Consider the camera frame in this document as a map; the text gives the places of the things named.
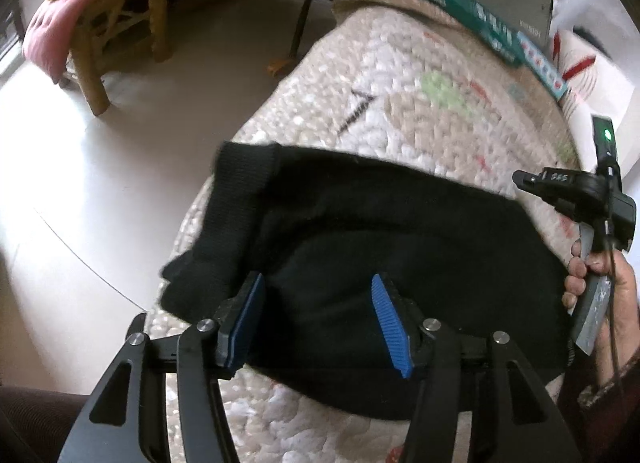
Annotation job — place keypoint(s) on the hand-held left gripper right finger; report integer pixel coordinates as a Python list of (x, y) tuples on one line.
[(391, 330)]

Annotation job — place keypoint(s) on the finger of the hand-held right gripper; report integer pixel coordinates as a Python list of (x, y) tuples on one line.
[(542, 182)]

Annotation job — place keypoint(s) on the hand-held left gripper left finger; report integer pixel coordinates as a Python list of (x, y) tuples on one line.
[(244, 328)]

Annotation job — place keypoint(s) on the black pants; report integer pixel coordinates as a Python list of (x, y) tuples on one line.
[(375, 223)]

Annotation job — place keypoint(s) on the person's right forearm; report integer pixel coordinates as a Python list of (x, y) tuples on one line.
[(600, 413)]

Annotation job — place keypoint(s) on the person's right hand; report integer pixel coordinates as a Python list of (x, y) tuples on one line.
[(625, 303)]

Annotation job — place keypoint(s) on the teal box with red print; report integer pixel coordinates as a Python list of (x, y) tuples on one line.
[(542, 65)]

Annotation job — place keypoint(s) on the white pillow with red print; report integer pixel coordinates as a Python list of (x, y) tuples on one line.
[(590, 73)]

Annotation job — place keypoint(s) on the beige quilted blanket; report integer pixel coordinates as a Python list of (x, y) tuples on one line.
[(400, 103)]

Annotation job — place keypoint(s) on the dark green long box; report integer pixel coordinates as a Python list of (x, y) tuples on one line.
[(465, 8)]

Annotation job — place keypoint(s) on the person's leg in dark trousers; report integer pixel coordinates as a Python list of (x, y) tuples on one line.
[(35, 423)]

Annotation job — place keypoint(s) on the wooden chair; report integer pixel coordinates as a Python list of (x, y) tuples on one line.
[(125, 23)]

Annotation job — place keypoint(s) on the pink cloth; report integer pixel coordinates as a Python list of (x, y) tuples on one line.
[(55, 28)]

